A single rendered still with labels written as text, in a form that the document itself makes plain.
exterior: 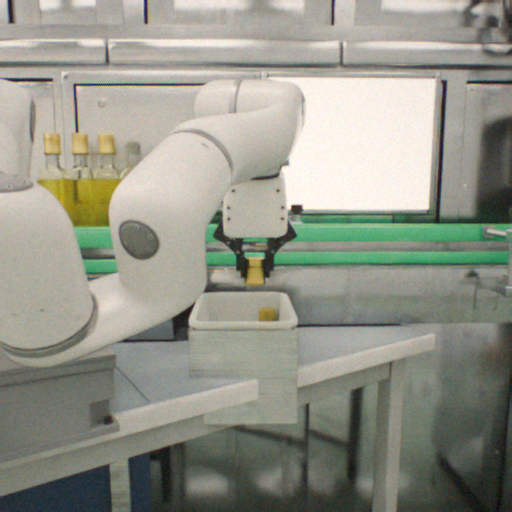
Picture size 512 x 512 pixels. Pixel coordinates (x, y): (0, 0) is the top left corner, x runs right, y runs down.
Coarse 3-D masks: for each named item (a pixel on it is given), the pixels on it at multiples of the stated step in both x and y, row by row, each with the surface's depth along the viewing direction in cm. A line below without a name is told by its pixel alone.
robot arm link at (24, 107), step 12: (0, 84) 55; (12, 84) 56; (0, 96) 54; (12, 96) 55; (24, 96) 56; (0, 108) 54; (12, 108) 54; (24, 108) 56; (0, 120) 54; (12, 120) 54; (24, 120) 56; (12, 132) 55; (24, 132) 56; (24, 144) 57; (24, 156) 57; (24, 168) 58
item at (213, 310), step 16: (208, 304) 93; (224, 304) 94; (240, 304) 94; (256, 304) 94; (272, 304) 94; (288, 304) 84; (192, 320) 74; (208, 320) 93; (224, 320) 94; (240, 320) 94; (256, 320) 94; (288, 320) 78
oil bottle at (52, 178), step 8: (48, 168) 99; (56, 168) 99; (40, 176) 99; (48, 176) 99; (56, 176) 99; (64, 176) 100; (40, 184) 99; (48, 184) 99; (56, 184) 99; (64, 184) 100; (56, 192) 99; (64, 192) 100; (64, 200) 100; (64, 208) 100
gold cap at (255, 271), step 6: (246, 258) 78; (252, 258) 78; (258, 258) 78; (264, 258) 78; (246, 264) 78; (252, 264) 77; (258, 264) 77; (264, 264) 78; (246, 270) 78; (252, 270) 77; (258, 270) 77; (264, 270) 78; (246, 276) 78; (252, 276) 77; (258, 276) 77; (264, 276) 78; (246, 282) 78; (252, 282) 77; (258, 282) 77; (264, 282) 78
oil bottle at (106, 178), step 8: (104, 168) 100; (112, 168) 100; (96, 176) 99; (104, 176) 99; (112, 176) 99; (96, 184) 99; (104, 184) 100; (112, 184) 100; (96, 192) 100; (104, 192) 100; (112, 192) 100; (96, 200) 100; (104, 200) 100; (96, 208) 100; (104, 208) 100; (96, 216) 100; (104, 216) 101; (96, 224) 101; (104, 224) 101
